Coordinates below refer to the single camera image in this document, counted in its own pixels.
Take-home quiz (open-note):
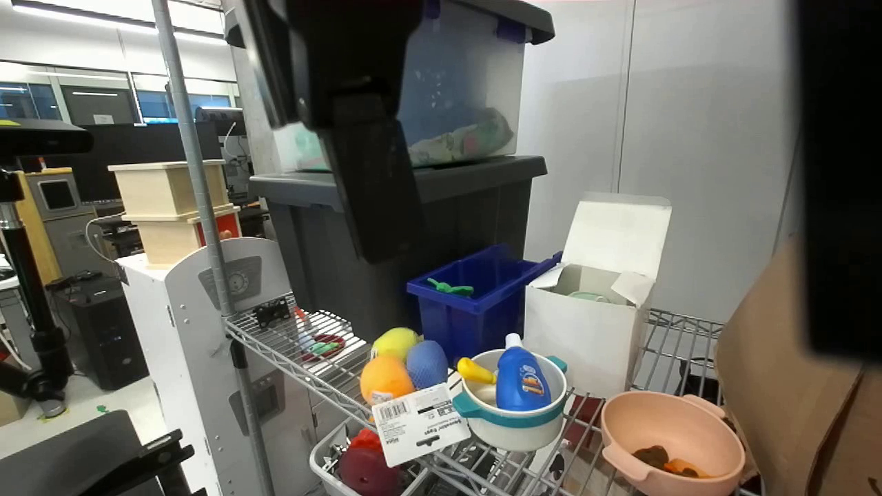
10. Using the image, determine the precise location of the yellow plastic toy utensil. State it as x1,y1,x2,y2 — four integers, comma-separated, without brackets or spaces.
455,356,498,387

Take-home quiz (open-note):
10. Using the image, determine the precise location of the orange plush ball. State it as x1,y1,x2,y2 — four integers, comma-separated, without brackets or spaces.
355,353,417,408

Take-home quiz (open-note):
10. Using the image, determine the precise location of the small blue plastic bin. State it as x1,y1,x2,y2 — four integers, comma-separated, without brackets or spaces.
403,241,566,365

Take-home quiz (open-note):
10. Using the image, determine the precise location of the metal wire shelving rack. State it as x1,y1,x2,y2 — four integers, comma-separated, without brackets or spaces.
150,0,768,496

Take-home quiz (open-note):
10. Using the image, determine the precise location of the small orange toy piece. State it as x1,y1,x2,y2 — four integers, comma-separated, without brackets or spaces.
661,457,702,482

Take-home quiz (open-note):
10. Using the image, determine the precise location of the cream plastic box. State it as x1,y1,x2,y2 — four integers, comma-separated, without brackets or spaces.
105,157,231,223
134,203,245,270

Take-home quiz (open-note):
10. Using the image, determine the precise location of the red round toy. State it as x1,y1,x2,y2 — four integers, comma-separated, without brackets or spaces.
337,427,410,496

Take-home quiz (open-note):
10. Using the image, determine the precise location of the white grey cabinet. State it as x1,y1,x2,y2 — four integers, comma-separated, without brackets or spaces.
115,234,312,496

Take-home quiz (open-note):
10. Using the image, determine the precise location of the black computer tower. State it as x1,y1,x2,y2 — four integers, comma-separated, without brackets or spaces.
46,271,152,391

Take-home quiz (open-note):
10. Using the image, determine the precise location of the dark grey storage tote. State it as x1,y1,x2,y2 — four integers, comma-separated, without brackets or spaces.
249,150,552,345

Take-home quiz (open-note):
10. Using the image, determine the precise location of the white barcode tag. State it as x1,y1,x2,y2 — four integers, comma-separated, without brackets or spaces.
370,379,475,471

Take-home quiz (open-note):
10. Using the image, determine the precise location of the black flat panel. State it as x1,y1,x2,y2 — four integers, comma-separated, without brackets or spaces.
793,0,882,362

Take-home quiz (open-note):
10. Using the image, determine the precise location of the beige machine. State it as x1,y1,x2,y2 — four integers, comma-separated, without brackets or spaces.
10,163,100,287

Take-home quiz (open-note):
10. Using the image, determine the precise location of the white teal bowl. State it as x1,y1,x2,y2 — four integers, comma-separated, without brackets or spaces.
447,347,573,453

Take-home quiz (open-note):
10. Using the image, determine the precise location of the brown cardboard box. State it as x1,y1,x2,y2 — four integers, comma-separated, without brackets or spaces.
713,230,882,496

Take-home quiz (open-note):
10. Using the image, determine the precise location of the white open cardboard box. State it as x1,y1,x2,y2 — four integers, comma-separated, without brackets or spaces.
522,192,676,400

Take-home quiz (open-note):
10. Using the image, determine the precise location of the clear plastic storage bin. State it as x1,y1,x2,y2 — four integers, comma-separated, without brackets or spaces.
271,0,560,176

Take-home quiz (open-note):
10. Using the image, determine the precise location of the green plastic toy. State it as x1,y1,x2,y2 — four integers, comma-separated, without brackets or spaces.
424,274,476,299

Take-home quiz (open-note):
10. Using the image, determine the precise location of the black stereo camera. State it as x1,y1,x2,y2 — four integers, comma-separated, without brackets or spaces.
0,117,97,159

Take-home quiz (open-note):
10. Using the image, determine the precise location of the black camera stand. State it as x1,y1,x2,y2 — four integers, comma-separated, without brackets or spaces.
0,150,76,418

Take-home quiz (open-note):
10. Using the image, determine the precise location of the pink plastic bowl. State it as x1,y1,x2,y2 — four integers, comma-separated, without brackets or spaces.
599,387,749,496

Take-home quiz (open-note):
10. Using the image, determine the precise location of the white wire basket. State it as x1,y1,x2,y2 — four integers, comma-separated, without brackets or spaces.
305,418,436,496

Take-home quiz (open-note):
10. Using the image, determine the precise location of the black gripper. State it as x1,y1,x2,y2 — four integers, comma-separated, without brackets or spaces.
285,0,427,267

